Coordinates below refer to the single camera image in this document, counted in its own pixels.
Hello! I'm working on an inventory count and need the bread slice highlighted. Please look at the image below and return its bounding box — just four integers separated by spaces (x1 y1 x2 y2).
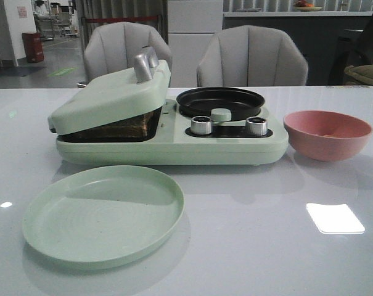
76 112 154 139

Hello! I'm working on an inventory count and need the green sandwich maker lid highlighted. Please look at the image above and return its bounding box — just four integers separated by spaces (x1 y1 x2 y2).
47 60 171 135

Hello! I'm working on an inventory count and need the pink bowl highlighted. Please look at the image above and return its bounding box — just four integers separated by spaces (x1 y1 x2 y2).
284 110 373 162

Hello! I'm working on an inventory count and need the green breakfast maker base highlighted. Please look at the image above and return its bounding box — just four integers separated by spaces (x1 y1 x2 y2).
56 96 289 166

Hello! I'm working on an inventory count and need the left silver control knob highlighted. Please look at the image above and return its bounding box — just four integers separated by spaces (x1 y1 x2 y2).
191 115 213 136

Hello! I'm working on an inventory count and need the silver control knob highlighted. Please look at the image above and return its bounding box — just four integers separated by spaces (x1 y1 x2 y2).
191 115 213 136
245 117 268 136

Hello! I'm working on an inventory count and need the black round frying pan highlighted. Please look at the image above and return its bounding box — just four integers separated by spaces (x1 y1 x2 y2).
176 87 265 121

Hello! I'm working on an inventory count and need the right silver control knob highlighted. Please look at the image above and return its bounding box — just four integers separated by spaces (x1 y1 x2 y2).
245 117 268 136

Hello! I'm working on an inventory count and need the right grey upholstered chair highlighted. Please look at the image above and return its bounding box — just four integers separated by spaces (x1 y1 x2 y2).
197 25 308 87

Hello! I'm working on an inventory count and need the grey upholstered chair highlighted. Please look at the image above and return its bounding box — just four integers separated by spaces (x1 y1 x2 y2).
197 25 308 87
84 22 172 91

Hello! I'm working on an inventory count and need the light green plate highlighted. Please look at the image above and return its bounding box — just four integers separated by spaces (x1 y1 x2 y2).
22 165 184 271

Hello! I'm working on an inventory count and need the left grey upholstered chair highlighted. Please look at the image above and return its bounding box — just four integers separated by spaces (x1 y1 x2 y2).
84 22 172 91

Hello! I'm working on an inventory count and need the white cabinet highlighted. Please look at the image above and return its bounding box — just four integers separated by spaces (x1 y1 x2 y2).
167 1 223 88

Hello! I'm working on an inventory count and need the fruit plate on counter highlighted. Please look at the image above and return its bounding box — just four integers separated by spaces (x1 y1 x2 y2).
293 0 322 12

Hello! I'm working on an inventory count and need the red bin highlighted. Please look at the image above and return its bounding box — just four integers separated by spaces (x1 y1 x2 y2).
22 32 44 63

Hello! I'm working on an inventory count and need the dark floor mat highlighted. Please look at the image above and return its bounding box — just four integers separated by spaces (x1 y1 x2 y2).
0 67 46 77

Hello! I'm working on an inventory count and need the dark armchair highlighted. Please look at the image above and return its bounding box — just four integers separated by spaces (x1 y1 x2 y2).
328 30 373 85

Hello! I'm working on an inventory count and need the beige cushion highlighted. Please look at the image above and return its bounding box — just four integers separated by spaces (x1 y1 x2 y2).
344 65 373 86

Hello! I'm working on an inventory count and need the silver lid handle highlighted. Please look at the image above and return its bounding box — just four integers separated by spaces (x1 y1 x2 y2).
134 46 159 83

